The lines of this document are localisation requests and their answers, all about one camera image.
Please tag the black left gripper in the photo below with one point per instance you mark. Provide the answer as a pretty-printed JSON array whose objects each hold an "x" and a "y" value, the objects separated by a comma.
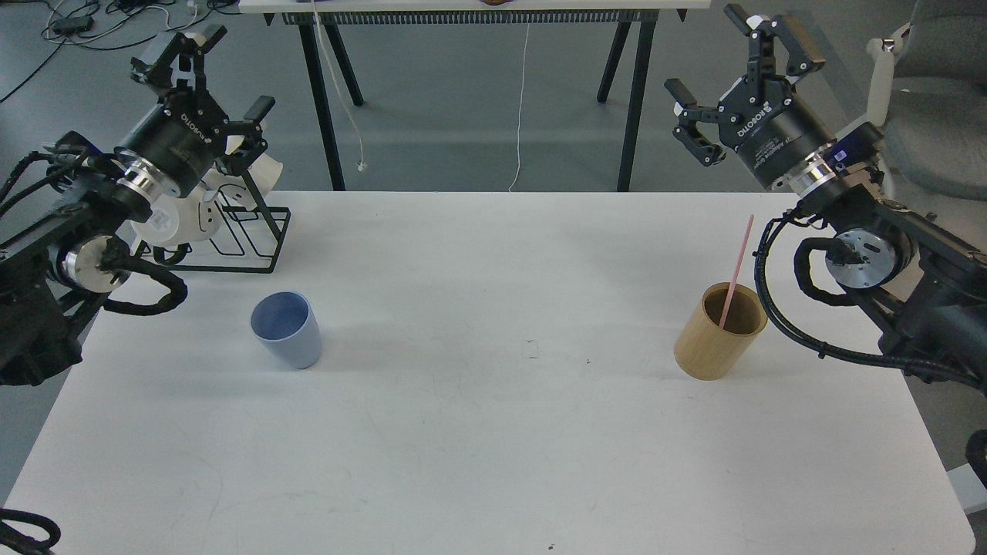
[{"x": 187, "y": 130}]

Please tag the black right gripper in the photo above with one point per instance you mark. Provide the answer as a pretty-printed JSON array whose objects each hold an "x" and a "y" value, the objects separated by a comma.
[{"x": 773, "y": 135}]

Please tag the blue plastic cup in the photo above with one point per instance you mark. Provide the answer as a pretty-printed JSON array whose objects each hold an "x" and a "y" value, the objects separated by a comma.
[{"x": 286, "y": 325}]

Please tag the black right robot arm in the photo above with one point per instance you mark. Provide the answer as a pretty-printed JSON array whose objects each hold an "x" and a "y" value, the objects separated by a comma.
[{"x": 921, "y": 285}]

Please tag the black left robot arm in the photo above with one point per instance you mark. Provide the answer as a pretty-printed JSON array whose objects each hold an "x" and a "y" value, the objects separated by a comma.
[{"x": 60, "y": 271}]

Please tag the white cup on rack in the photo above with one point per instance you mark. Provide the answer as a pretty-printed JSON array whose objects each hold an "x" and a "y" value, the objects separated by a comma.
[{"x": 265, "y": 173}]

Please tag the bamboo wooden cup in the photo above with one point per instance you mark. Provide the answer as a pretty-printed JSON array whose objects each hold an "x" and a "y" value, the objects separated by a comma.
[{"x": 707, "y": 353}]

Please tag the white mug on rack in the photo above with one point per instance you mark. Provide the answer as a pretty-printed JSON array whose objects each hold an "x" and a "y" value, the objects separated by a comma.
[{"x": 176, "y": 220}]

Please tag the grey office chair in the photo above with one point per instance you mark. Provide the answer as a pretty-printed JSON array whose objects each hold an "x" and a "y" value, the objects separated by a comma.
[{"x": 927, "y": 96}]

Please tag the black wire cup rack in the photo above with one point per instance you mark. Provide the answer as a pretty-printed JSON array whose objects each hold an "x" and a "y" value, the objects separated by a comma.
[{"x": 248, "y": 241}]

